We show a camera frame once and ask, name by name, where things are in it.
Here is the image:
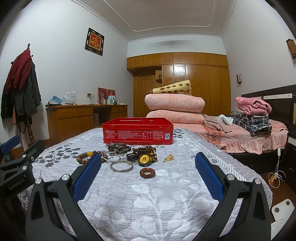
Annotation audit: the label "pink bed sheet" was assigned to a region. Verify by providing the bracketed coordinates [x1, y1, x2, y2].
[174, 120, 288, 155]

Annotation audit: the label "dark red hanging coat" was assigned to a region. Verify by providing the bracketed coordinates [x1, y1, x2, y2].
[4, 48, 32, 93]

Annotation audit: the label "thin silver bangle with ball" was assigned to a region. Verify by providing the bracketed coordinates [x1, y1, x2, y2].
[102, 152, 121, 163]

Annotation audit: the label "yellow round pendant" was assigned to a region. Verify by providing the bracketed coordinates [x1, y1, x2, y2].
[137, 155, 152, 167]

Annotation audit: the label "red plastic tray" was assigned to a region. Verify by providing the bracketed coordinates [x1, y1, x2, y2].
[102, 118, 174, 145]

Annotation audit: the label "framed red gold calligraphy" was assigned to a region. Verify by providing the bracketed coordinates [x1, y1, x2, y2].
[85, 28, 104, 56]

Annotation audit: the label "grey floral table cloth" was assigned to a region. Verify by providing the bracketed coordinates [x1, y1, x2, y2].
[32, 128, 273, 240]

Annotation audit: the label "white cable with switch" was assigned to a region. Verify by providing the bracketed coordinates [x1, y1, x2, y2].
[268, 146, 287, 188]

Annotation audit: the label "wide silver bangle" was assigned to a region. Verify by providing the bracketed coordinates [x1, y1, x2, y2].
[110, 160, 133, 173]

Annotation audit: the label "plaid folded clothes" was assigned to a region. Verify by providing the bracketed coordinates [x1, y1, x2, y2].
[232, 113, 272, 136]

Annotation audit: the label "upper pink folded quilt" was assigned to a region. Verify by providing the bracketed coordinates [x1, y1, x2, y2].
[144, 93, 205, 113]

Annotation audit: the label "dark bead bracelet pile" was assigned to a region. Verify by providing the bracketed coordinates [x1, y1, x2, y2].
[125, 145, 159, 163]

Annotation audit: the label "white electric kettle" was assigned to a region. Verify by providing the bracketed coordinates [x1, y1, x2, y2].
[107, 91, 116, 105]

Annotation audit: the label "small gold figurine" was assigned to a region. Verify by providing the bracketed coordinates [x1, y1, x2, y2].
[163, 154, 174, 163]

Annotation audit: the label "white plastic bag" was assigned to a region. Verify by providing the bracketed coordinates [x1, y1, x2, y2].
[61, 91, 76, 105]

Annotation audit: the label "beige folded garment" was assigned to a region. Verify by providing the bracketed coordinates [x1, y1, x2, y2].
[203, 114, 233, 133]

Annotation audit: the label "wooden wardrobe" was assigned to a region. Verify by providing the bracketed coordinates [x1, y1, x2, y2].
[126, 52, 232, 118]

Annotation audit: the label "brown bead bracelet amber stone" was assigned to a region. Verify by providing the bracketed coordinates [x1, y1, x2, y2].
[76, 151, 107, 165]

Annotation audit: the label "wall telephone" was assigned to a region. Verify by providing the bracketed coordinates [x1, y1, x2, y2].
[236, 74, 242, 84]

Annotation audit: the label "black bed headboard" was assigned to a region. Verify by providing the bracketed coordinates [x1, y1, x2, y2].
[242, 84, 296, 133]

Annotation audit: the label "wooden sideboard desk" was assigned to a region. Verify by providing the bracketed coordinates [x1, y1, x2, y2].
[46, 104, 128, 145]

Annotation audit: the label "red picture frames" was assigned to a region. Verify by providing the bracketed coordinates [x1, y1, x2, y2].
[97, 87, 115, 104]

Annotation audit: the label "pink folded towel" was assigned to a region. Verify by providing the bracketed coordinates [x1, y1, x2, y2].
[235, 97, 272, 116]

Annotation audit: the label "black hanging jacket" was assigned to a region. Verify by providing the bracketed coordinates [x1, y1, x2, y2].
[1, 62, 41, 123]

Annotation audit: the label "silver metal wristwatch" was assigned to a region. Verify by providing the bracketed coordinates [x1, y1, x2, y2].
[106, 143, 132, 155]

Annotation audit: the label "pink folded quilt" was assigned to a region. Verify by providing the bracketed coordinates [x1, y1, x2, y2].
[146, 109, 204, 125]
[144, 93, 205, 113]

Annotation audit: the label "blue folded cloth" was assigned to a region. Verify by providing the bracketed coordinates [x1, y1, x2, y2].
[47, 95, 62, 106]

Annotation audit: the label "yellow brown spotted blanket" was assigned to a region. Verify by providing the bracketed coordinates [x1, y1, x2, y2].
[147, 80, 192, 95]

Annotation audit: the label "lower pink folded quilt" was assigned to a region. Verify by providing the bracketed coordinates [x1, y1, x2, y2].
[146, 109, 204, 125]

